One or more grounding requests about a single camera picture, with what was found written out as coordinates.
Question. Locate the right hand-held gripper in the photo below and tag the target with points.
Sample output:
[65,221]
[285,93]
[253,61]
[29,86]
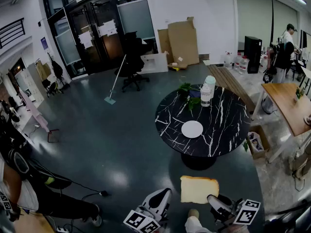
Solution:
[243,215]

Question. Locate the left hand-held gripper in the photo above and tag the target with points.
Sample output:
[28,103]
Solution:
[139,221]

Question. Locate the slice of bread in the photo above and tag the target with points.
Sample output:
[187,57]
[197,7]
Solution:
[198,189]

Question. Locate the white round plate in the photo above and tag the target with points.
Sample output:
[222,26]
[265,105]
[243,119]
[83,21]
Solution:
[192,129]

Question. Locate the person's beige shoe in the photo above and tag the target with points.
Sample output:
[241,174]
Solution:
[193,213]

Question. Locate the person's white trouser leg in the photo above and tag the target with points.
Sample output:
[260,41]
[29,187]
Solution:
[195,226]

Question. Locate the open cardboard box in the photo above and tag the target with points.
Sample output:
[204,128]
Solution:
[258,142]

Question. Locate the clear plastic bottle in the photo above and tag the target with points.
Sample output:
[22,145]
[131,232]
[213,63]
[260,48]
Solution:
[205,96]

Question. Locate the green leafy plant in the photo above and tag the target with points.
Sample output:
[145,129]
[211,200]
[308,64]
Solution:
[188,91]

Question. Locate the wooden slat bench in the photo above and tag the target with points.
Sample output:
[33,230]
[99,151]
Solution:
[230,86]

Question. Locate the bottle with green cap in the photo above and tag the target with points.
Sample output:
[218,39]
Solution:
[211,85]

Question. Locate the wooden desk with white legs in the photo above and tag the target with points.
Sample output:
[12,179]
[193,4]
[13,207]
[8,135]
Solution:
[289,105]

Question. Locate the red metal stand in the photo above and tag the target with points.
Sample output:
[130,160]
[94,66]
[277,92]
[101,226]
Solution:
[53,135]

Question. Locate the white mop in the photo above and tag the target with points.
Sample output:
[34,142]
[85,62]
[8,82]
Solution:
[114,81]

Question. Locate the flat cardboard piece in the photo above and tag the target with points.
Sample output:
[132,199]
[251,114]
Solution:
[177,65]

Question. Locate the white panel box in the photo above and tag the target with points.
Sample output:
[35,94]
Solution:
[155,62]

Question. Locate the small potted plant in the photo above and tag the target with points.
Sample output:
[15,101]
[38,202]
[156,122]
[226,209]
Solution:
[298,93]

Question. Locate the large water jug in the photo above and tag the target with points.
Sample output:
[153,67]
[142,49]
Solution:
[228,60]
[243,65]
[237,61]

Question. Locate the black office chair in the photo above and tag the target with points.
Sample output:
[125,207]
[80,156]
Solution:
[132,57]

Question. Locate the black tower cabinet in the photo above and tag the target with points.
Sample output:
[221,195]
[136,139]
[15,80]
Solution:
[252,54]

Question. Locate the pink board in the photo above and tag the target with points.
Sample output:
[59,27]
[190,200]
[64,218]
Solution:
[34,108]

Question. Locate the narrow cardboard sheet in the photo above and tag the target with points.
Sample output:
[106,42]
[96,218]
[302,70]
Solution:
[164,42]

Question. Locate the large cardboard sheet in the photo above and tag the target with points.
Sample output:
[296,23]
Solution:
[182,42]

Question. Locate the coat rack with bags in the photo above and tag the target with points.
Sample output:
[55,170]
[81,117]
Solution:
[56,71]

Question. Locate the black framed glass doors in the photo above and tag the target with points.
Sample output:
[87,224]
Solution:
[90,33]

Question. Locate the black table pedestal base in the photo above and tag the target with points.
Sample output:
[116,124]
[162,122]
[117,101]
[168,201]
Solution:
[198,162]

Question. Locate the black wall railing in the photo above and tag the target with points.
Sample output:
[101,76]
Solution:
[12,31]

